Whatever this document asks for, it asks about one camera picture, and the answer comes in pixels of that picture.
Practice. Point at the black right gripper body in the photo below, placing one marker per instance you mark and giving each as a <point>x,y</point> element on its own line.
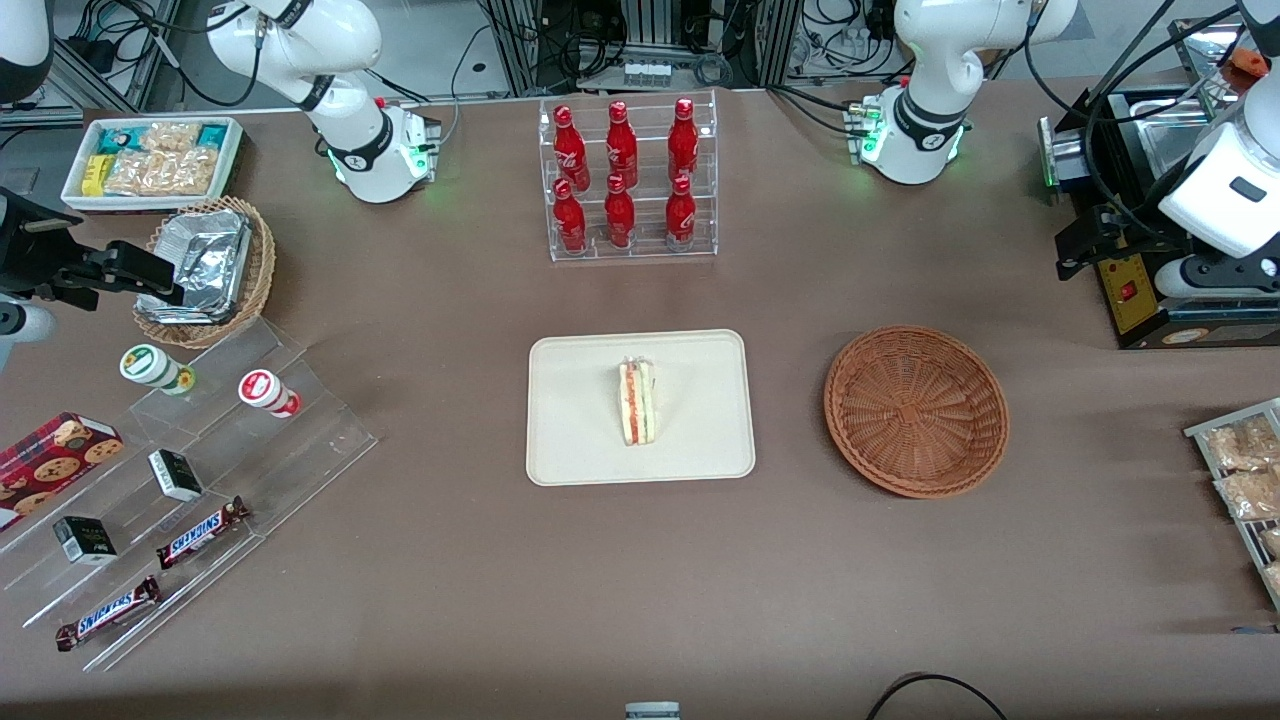
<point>28,248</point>

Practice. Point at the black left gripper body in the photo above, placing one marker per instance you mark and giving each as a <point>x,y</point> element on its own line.
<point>1137,222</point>

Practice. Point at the triangle sandwich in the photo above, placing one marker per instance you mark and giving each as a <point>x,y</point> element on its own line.
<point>636,402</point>

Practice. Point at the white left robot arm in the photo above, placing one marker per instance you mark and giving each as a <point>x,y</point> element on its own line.
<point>925,120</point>

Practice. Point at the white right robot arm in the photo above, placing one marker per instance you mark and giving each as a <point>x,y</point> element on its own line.
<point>370,150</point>

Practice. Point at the light wicker basket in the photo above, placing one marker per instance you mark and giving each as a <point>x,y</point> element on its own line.
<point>262,270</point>

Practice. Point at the brown wicker basket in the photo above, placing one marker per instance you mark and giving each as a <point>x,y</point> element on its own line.
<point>915,412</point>

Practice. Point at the cream plastic tray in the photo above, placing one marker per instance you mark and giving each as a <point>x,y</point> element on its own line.
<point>580,420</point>

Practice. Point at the black food warmer yellow panel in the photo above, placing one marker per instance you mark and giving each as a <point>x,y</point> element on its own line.
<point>1140,310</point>

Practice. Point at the stack of foil containers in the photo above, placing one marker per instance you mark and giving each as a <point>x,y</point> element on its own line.
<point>205,265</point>

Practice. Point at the yellow snack packet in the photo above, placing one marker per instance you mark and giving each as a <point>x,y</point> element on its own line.
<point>93,175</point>

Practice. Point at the green-lidded white cup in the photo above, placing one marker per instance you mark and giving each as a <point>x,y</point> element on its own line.
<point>150,366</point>

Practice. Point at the clear bag of puffed snacks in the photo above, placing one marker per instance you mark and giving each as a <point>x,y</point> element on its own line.
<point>172,136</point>
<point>160,173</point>

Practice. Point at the teal snack packet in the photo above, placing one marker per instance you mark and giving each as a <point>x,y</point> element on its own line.
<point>212,134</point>
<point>116,139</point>

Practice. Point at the white snack bin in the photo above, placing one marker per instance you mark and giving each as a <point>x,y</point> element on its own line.
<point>235,150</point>

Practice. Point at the red-lidded white cup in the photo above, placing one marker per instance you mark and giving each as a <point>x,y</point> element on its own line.
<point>265,390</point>

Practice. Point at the red cookie box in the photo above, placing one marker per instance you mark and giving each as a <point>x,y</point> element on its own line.
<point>55,455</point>

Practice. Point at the small orange object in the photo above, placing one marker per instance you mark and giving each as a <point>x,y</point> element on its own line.
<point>1250,62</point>

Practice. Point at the small black box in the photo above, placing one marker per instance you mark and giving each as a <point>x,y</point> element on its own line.
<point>175,475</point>
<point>85,540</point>

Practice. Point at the clear bag of crackers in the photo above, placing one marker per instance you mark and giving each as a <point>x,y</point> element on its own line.
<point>1274,580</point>
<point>1272,542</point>
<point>1240,442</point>
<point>1252,495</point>

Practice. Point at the clear acrylic stepped shelf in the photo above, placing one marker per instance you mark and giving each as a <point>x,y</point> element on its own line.
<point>300,440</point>

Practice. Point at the snickers chocolate bar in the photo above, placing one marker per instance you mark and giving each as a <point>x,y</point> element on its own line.
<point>108,612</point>
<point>200,533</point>

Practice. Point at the red cola bottle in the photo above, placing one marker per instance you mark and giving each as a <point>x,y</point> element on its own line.
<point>571,150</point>
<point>683,140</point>
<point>570,218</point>
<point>681,212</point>
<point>619,212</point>
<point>622,145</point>

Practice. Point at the clear acrylic bottle rack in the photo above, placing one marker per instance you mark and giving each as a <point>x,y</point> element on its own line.
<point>630,255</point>

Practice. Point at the small grey device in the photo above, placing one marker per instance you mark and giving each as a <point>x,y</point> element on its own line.
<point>652,711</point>

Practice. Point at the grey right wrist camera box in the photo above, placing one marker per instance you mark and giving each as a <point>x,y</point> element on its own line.
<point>22,330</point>

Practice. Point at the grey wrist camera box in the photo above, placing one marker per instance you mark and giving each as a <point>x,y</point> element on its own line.
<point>1210,278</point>
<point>22,330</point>

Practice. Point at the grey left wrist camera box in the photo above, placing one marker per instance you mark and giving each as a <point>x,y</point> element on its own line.
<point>1210,278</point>

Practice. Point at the aluminium frame post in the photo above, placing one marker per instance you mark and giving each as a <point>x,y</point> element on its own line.
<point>515,45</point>
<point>775,40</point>

